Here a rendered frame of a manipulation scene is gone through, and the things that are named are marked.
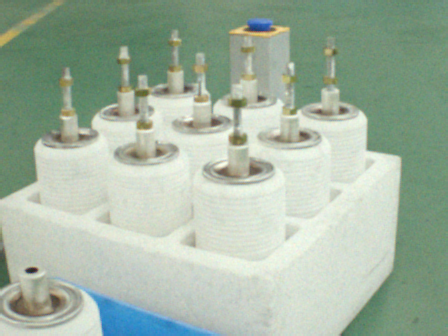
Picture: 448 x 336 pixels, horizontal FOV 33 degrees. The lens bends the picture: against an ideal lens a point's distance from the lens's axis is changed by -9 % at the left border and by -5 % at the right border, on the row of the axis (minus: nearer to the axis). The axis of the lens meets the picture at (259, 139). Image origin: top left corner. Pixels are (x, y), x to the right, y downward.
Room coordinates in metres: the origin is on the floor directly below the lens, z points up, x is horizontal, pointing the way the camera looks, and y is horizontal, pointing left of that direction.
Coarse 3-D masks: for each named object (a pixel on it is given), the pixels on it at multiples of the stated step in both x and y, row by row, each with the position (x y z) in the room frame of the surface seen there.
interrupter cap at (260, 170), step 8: (216, 160) 0.80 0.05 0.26; (224, 160) 0.80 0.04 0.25; (256, 160) 0.80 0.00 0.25; (264, 160) 0.80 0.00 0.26; (208, 168) 0.78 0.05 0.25; (216, 168) 0.78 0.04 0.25; (224, 168) 0.79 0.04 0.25; (256, 168) 0.78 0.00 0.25; (264, 168) 0.78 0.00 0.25; (272, 168) 0.77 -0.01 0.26; (208, 176) 0.75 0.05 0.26; (216, 176) 0.76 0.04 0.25; (224, 176) 0.76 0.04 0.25; (232, 176) 0.76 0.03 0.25; (240, 176) 0.76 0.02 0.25; (248, 176) 0.76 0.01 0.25; (256, 176) 0.76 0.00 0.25; (264, 176) 0.75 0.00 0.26; (272, 176) 0.76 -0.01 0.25; (224, 184) 0.74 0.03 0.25; (232, 184) 0.74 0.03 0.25; (240, 184) 0.74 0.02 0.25; (248, 184) 0.74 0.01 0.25
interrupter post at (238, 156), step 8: (232, 144) 0.78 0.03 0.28; (248, 144) 0.78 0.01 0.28; (232, 152) 0.77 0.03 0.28; (240, 152) 0.77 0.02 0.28; (248, 152) 0.77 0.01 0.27; (232, 160) 0.77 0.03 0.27; (240, 160) 0.77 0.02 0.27; (248, 160) 0.77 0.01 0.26; (232, 168) 0.77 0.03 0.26; (240, 168) 0.77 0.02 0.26; (248, 168) 0.77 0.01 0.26
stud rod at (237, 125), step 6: (234, 84) 0.78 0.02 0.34; (240, 84) 0.78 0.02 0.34; (234, 90) 0.77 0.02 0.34; (240, 90) 0.77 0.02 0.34; (234, 96) 0.77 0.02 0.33; (240, 96) 0.77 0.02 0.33; (234, 108) 0.77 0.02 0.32; (240, 108) 0.77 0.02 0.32; (234, 114) 0.77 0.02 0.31; (240, 114) 0.77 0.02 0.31; (234, 120) 0.77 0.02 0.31; (240, 120) 0.77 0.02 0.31; (234, 126) 0.77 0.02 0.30; (240, 126) 0.77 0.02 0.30; (234, 132) 0.77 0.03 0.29; (240, 132) 0.77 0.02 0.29; (234, 144) 0.77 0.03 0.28; (240, 144) 0.77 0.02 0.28
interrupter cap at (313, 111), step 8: (312, 104) 1.01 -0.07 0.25; (320, 104) 1.01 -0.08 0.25; (344, 104) 1.01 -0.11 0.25; (304, 112) 0.97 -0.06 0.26; (312, 112) 0.98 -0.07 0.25; (320, 112) 0.99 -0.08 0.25; (344, 112) 0.98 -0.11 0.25; (352, 112) 0.98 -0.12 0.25; (320, 120) 0.95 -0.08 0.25; (328, 120) 0.95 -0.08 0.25; (336, 120) 0.95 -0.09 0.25
